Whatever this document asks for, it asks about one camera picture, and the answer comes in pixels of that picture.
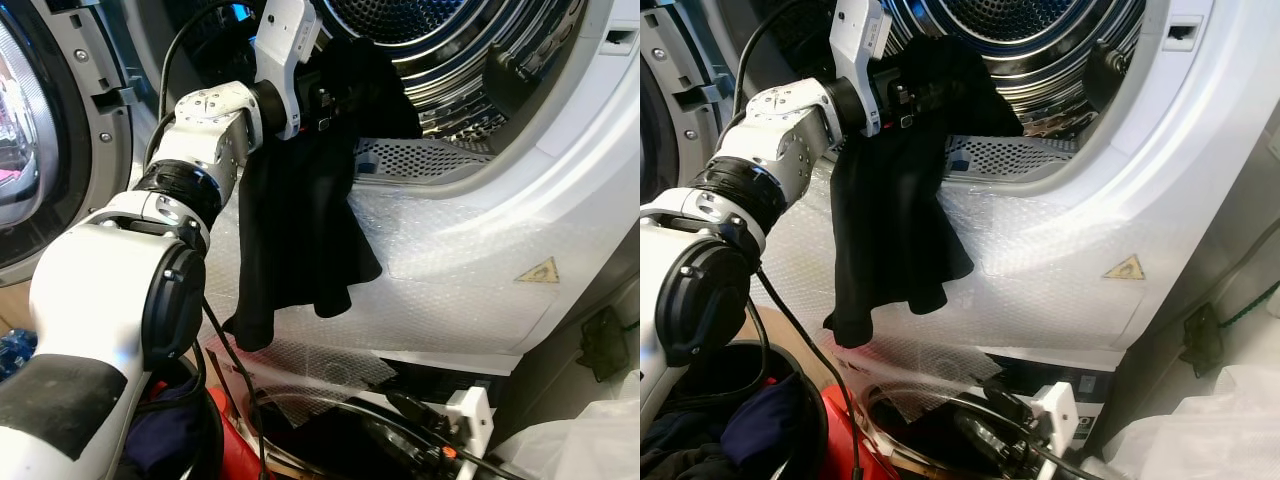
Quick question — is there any black garment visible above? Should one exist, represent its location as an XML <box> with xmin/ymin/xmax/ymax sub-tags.
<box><xmin>222</xmin><ymin>35</ymin><xmax>423</xmax><ymax>353</ymax></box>
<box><xmin>822</xmin><ymin>35</ymin><xmax>1023</xmax><ymax>349</ymax></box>

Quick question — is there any black clothes pile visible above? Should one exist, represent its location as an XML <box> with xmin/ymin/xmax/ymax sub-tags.
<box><xmin>642</xmin><ymin>400</ymin><xmax>741</xmax><ymax>480</ymax></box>

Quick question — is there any black wall fitting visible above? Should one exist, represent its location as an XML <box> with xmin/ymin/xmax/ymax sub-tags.
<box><xmin>578</xmin><ymin>305</ymin><xmax>631</xmax><ymax>383</ymax></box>
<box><xmin>1178</xmin><ymin>303</ymin><xmax>1226</xmax><ymax>379</ymax></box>

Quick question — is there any red basket with black rim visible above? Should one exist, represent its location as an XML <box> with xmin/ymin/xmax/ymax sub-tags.
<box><xmin>120</xmin><ymin>355</ymin><xmax>266</xmax><ymax>480</ymax></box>
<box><xmin>690</xmin><ymin>340</ymin><xmax>901</xmax><ymax>480</ymax></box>

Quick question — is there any black drum paddle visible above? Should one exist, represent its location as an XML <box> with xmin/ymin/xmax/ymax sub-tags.
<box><xmin>483</xmin><ymin>45</ymin><xmax>546</xmax><ymax>119</ymax></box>
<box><xmin>1085</xmin><ymin>40</ymin><xmax>1136</xmax><ymax>109</ymax></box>

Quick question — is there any blue patterned item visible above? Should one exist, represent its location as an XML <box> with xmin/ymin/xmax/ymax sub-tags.
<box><xmin>0</xmin><ymin>328</ymin><xmax>39</xmax><ymax>381</ymax></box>

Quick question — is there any white plastic bag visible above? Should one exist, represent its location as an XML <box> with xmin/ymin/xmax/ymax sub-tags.
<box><xmin>1095</xmin><ymin>365</ymin><xmax>1280</xmax><ymax>480</ymax></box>
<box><xmin>495</xmin><ymin>375</ymin><xmax>641</xmax><ymax>480</ymax></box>

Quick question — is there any grey perforated lint filter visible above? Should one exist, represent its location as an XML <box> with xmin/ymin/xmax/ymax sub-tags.
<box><xmin>352</xmin><ymin>137</ymin><xmax>496</xmax><ymax>186</ymax></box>
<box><xmin>945</xmin><ymin>135</ymin><xmax>1091</xmax><ymax>183</ymax></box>

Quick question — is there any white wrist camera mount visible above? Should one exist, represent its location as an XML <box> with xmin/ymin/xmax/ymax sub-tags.
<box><xmin>1030</xmin><ymin>380</ymin><xmax>1081</xmax><ymax>466</ymax></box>
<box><xmin>252</xmin><ymin>0</ymin><xmax>323</xmax><ymax>141</ymax></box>
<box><xmin>445</xmin><ymin>385</ymin><xmax>496</xmax><ymax>456</ymax></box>
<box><xmin>828</xmin><ymin>0</ymin><xmax>893</xmax><ymax>139</ymax></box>

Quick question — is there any clear bubble wrap sheet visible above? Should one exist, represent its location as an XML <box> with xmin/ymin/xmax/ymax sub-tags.
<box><xmin>790</xmin><ymin>160</ymin><xmax>1181</xmax><ymax>421</ymax></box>
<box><xmin>200</xmin><ymin>150</ymin><xmax>591</xmax><ymax>421</ymax></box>

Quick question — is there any green cord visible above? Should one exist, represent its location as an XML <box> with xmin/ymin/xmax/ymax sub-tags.
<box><xmin>1222</xmin><ymin>290</ymin><xmax>1280</xmax><ymax>329</ymax></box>

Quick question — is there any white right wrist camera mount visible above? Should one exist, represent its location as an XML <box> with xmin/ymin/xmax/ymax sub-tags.
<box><xmin>1030</xmin><ymin>380</ymin><xmax>1081</xmax><ymax>466</ymax></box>
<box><xmin>445</xmin><ymin>385</ymin><xmax>496</xmax><ymax>456</ymax></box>

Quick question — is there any round grey dryer door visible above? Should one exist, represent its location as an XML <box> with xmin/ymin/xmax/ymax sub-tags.
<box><xmin>640</xmin><ymin>0</ymin><xmax>736</xmax><ymax>206</ymax></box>
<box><xmin>0</xmin><ymin>0</ymin><xmax>136</xmax><ymax>286</ymax></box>

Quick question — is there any white washing machine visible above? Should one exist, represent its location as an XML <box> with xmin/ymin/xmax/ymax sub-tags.
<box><xmin>205</xmin><ymin>340</ymin><xmax>531</xmax><ymax>480</ymax></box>
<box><xmin>830</xmin><ymin>345</ymin><xmax>1121</xmax><ymax>480</ymax></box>

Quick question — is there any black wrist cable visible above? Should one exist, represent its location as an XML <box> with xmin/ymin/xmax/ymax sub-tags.
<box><xmin>728</xmin><ymin>0</ymin><xmax>836</xmax><ymax>166</ymax></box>
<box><xmin>145</xmin><ymin>0</ymin><xmax>266</xmax><ymax>171</ymax></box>

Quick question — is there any white tumble dryer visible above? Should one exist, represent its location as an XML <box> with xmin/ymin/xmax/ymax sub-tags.
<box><xmin>100</xmin><ymin>0</ymin><xmax>641</xmax><ymax>376</ymax></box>
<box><xmin>700</xmin><ymin>0</ymin><xmax>1241</xmax><ymax>376</ymax></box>

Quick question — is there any steel dryer drum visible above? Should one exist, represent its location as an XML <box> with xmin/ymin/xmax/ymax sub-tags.
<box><xmin>320</xmin><ymin>0</ymin><xmax>591</xmax><ymax>141</ymax></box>
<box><xmin>885</xmin><ymin>0</ymin><xmax>1146</xmax><ymax>139</ymax></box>

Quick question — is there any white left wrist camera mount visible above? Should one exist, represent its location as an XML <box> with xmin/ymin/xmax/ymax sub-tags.
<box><xmin>252</xmin><ymin>0</ymin><xmax>323</xmax><ymax>141</ymax></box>
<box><xmin>828</xmin><ymin>0</ymin><xmax>893</xmax><ymax>139</ymax></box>

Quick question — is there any dark blue garment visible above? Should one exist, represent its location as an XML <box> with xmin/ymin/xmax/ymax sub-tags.
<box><xmin>125</xmin><ymin>375</ymin><xmax>216</xmax><ymax>480</ymax></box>
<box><xmin>720</xmin><ymin>375</ymin><xmax>811</xmax><ymax>476</ymax></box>

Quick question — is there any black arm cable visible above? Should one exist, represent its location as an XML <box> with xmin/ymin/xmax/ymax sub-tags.
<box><xmin>200</xmin><ymin>295</ymin><xmax>271</xmax><ymax>480</ymax></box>
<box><xmin>750</xmin><ymin>265</ymin><xmax>866</xmax><ymax>480</ymax></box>

